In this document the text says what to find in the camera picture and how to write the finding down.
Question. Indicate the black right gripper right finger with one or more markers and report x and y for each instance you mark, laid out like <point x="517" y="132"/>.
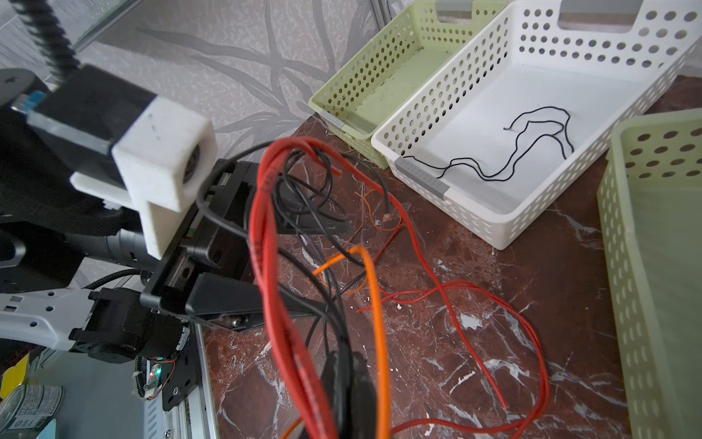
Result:
<point x="364" y="399"/>

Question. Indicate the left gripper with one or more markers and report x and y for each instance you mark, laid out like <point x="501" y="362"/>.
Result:
<point x="205" y="273"/>

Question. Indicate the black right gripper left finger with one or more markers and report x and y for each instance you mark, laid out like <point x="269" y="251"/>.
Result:
<point x="337" y="380"/>

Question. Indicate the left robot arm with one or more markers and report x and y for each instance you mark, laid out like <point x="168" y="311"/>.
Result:
<point x="108" y="244"/>

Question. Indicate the left light green basket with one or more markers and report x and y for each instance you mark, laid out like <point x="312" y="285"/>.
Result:
<point x="384" y="74"/>

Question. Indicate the light green basket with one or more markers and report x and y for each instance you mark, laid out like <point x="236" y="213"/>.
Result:
<point x="384" y="74"/>
<point x="650" y="210"/>

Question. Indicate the white perforated basket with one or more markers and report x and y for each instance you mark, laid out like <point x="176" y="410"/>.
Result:
<point x="525" y="107"/>

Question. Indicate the right light green basket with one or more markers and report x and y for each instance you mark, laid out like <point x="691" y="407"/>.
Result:
<point x="650" y="210"/>

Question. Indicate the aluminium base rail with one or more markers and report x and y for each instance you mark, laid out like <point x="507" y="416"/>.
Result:
<point x="177" y="396"/>

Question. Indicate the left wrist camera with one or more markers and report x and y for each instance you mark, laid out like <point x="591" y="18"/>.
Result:
<point x="127" y="146"/>

